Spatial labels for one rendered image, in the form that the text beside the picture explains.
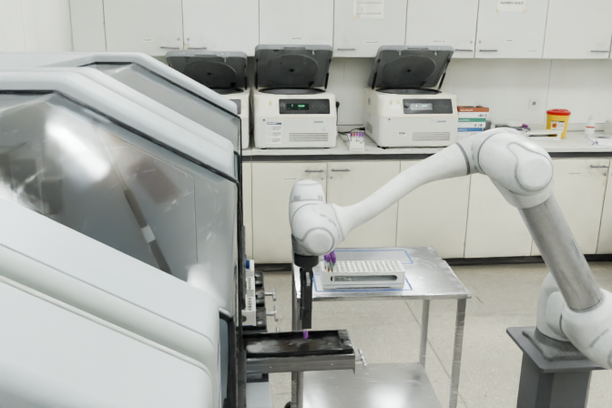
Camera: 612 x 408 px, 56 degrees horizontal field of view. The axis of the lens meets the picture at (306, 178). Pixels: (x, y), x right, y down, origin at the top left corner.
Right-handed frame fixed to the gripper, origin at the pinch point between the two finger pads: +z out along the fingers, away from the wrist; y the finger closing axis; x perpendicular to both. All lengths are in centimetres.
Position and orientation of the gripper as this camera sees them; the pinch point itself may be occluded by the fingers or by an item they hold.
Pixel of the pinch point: (305, 314)
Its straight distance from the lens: 179.8
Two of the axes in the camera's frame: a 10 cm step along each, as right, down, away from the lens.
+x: 9.9, -0.1, 1.0
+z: -0.1, 9.7, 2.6
